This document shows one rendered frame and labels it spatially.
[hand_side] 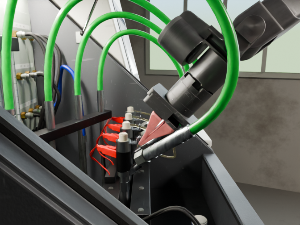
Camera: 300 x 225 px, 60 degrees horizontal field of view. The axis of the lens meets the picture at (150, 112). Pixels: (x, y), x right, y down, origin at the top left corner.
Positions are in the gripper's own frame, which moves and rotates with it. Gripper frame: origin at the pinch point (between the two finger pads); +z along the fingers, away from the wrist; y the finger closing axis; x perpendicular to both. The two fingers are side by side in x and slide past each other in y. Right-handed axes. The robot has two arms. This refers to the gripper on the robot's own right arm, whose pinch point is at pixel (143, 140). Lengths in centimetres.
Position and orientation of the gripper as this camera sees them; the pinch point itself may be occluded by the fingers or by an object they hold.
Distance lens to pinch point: 47.3
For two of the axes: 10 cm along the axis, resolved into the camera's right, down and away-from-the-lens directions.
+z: -6.5, 6.9, 3.2
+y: -7.3, -6.9, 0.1
